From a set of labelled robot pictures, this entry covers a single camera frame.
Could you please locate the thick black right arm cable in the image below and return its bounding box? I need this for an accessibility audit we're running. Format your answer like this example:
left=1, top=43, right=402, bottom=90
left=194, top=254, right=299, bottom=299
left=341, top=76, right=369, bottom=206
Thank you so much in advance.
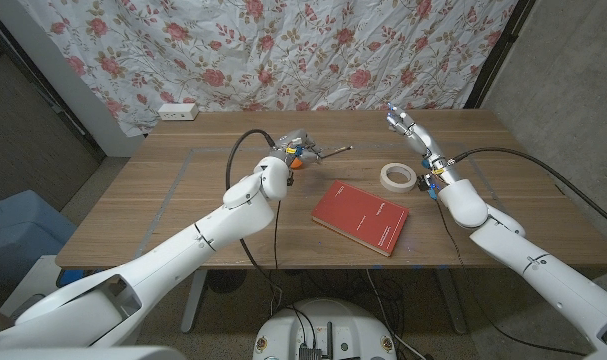
left=450, top=146, right=607, bottom=234

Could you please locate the dark mechanical pencil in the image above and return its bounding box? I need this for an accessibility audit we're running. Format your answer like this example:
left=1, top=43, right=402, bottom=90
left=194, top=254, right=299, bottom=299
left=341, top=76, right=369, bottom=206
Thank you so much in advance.
left=318, top=145, right=354, bottom=160

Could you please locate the blue plastic object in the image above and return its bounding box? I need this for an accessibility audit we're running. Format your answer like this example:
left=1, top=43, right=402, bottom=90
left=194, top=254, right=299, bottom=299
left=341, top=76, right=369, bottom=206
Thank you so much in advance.
left=57, top=269, right=84, bottom=287

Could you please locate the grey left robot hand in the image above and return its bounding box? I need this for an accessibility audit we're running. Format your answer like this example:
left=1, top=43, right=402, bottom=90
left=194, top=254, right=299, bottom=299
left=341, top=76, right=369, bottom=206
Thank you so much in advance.
left=271, top=128, right=329, bottom=170

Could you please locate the white power strip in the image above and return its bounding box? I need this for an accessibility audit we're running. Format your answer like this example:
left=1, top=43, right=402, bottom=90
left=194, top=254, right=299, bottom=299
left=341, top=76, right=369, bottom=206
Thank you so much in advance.
left=157, top=102, right=200, bottom=122

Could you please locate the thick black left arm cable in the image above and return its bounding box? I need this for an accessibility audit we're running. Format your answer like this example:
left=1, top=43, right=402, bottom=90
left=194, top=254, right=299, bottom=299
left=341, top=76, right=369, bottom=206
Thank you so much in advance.
left=225, top=128, right=284, bottom=311

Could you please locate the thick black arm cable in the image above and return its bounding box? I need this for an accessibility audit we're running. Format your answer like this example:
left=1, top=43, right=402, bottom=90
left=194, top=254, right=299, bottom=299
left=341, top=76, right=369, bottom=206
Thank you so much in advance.
left=450, top=146, right=607, bottom=234
left=225, top=128, right=284, bottom=311

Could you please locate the white robot chest panel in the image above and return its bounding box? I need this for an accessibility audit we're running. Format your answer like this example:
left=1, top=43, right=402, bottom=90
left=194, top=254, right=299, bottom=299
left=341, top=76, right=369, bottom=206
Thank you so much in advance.
left=0, top=345, right=187, bottom=360

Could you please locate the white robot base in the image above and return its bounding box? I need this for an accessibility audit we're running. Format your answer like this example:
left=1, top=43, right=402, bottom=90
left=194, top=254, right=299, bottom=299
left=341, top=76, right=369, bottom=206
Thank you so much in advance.
left=252, top=298, right=398, bottom=360

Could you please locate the red notebook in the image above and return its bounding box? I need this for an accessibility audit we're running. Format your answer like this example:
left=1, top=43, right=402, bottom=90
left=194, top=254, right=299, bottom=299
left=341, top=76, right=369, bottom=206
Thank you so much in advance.
left=310, top=180, right=410, bottom=258

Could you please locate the cream masking tape roll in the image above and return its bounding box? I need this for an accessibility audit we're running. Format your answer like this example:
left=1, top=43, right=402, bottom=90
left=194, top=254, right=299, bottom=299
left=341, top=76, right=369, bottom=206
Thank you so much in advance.
left=379, top=162, right=417, bottom=194

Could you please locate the floral backdrop cloth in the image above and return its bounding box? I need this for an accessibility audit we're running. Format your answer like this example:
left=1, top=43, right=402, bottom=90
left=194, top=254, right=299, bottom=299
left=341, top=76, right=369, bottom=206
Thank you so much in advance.
left=17, top=0, right=519, bottom=139

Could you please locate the white table leg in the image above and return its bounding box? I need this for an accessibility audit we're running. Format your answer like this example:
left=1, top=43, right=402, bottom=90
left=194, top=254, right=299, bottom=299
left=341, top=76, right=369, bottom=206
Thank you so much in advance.
left=180, top=269, right=209, bottom=335
left=435, top=269, right=469, bottom=335

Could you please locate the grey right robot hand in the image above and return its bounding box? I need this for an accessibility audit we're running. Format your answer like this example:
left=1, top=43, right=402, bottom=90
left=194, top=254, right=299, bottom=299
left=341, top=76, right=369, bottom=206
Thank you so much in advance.
left=385, top=103, right=462, bottom=187

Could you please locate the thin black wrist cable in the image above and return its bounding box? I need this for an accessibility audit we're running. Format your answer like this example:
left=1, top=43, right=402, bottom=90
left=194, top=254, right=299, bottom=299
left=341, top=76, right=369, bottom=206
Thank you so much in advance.
left=432, top=197, right=574, bottom=357
left=271, top=198, right=285, bottom=311

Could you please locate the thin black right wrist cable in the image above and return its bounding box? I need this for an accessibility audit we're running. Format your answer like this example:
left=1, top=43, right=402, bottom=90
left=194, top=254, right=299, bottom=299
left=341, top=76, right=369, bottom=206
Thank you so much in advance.
left=432, top=197, right=574, bottom=357

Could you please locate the blue plastic bin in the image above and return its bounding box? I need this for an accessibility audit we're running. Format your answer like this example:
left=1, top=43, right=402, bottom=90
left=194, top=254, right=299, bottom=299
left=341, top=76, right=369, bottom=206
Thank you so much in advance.
left=0, top=189, right=78, bottom=289

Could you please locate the black round floor object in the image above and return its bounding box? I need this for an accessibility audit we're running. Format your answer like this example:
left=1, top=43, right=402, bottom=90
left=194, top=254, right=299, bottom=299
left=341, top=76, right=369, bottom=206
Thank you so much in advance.
left=206, top=269, right=248, bottom=295

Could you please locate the thin black left wrist cable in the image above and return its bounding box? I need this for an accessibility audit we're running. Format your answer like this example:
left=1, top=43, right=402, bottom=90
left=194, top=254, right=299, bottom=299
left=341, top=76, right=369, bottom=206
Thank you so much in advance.
left=271, top=198, right=285, bottom=311

